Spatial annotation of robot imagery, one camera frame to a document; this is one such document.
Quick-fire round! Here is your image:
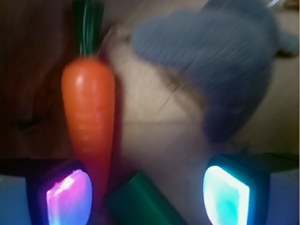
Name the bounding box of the grey plush toy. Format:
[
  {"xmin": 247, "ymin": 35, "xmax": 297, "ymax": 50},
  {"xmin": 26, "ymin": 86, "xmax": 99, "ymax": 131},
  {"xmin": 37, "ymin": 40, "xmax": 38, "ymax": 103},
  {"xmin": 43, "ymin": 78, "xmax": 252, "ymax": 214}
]
[{"xmin": 131, "ymin": 0, "xmax": 300, "ymax": 143}]

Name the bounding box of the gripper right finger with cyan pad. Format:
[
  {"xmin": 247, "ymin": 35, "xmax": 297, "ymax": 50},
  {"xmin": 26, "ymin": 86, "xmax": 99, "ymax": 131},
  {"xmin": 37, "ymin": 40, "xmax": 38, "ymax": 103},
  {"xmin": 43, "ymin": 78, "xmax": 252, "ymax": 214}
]
[{"xmin": 202, "ymin": 154, "xmax": 300, "ymax": 225}]

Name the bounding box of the orange toy carrot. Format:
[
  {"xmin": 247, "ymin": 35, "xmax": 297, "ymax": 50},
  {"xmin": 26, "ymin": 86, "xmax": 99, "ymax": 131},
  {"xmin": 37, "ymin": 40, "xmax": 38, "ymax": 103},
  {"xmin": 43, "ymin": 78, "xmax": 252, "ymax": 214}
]
[{"xmin": 61, "ymin": 0, "xmax": 115, "ymax": 207}]

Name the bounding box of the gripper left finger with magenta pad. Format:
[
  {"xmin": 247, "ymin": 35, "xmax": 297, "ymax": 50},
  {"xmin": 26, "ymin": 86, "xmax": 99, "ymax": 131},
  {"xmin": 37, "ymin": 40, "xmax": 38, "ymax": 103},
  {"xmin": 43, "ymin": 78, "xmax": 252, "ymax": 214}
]
[{"xmin": 0, "ymin": 160, "xmax": 92, "ymax": 225}]

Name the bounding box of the green block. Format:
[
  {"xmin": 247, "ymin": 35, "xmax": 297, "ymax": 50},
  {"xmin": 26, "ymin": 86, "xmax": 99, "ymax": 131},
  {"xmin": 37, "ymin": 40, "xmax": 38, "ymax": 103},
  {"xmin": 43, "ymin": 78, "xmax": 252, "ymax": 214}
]
[{"xmin": 105, "ymin": 172, "xmax": 186, "ymax": 225}]

